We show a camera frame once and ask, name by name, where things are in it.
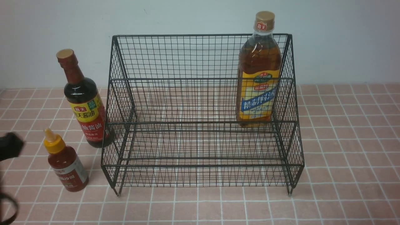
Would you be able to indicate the black wire mesh shelf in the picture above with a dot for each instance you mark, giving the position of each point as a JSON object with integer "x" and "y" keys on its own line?
{"x": 171, "y": 104}

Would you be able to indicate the dark soy sauce bottle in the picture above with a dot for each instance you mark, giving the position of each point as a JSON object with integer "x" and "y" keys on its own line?
{"x": 87, "y": 105}

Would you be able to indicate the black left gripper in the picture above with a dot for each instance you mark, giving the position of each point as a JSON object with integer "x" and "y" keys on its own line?
{"x": 11, "y": 146}

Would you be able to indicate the large amber cooking wine bottle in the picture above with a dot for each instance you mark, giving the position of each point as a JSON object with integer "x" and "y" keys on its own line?
{"x": 258, "y": 72}

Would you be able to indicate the small red chili sauce bottle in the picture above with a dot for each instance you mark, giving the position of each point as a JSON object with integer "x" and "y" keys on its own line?
{"x": 65, "y": 162}

